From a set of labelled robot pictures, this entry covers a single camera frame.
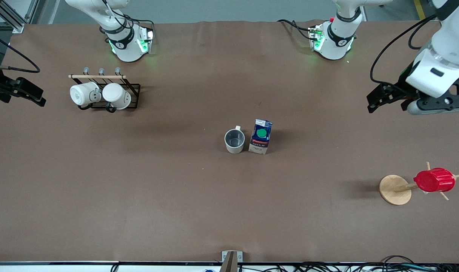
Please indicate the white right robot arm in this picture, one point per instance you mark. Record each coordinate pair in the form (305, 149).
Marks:
(125, 49)

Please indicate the white mug grey inside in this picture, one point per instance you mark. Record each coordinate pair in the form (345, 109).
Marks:
(234, 140)

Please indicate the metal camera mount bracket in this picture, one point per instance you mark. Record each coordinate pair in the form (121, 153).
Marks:
(231, 260)

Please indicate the aluminium frame profile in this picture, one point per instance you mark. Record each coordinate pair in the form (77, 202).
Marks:
(14, 17)

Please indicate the brown table cover mat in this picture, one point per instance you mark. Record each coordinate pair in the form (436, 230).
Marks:
(229, 200)

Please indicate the red plastic cup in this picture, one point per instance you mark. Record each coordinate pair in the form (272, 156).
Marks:
(434, 180)

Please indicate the wooden mug tree stand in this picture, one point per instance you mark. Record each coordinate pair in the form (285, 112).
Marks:
(395, 190)

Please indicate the blue white milk carton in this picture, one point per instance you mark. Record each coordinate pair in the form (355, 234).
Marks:
(260, 138)

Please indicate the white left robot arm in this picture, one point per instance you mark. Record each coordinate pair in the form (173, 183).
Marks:
(444, 56)

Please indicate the white mug hanging on rack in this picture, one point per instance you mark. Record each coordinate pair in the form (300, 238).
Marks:
(117, 95)
(82, 93)

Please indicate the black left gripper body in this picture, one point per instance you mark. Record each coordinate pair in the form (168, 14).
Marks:
(402, 82)

